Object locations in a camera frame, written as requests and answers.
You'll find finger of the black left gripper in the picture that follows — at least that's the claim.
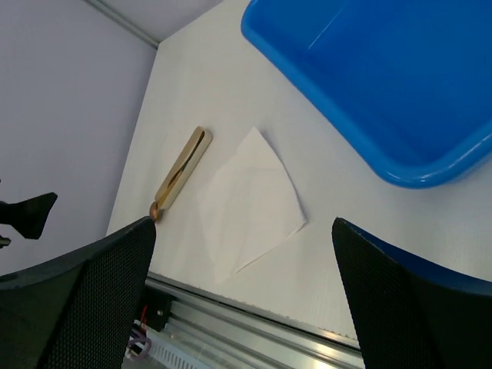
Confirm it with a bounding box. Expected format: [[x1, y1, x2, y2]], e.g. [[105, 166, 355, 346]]
[[1, 192, 58, 240]]

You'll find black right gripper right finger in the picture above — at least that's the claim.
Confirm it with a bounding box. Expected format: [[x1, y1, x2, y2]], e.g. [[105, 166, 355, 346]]
[[331, 218, 491, 368]]

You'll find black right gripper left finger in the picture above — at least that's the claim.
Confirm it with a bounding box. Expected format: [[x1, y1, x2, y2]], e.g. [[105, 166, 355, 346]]
[[1, 217, 156, 368]]

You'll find copper spoon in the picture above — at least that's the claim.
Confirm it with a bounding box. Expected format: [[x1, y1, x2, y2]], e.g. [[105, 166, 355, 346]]
[[149, 201, 164, 223]]

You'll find beige utensil holder case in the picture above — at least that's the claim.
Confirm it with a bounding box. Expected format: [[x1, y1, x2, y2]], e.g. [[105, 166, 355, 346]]
[[153, 126, 213, 211]]

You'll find blue plastic bin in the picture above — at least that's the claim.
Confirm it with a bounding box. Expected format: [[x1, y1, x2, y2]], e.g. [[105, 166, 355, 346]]
[[241, 0, 491, 189]]

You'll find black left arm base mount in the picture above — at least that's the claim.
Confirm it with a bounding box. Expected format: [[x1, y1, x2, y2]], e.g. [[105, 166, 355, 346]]
[[141, 287, 175, 332]]

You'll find white slotted cable duct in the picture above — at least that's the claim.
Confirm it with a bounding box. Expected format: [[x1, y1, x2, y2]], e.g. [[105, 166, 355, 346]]
[[126, 328, 211, 369]]

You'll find aluminium front rail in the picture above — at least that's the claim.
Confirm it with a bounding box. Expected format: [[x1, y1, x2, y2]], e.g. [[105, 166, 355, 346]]
[[146, 274, 364, 368]]

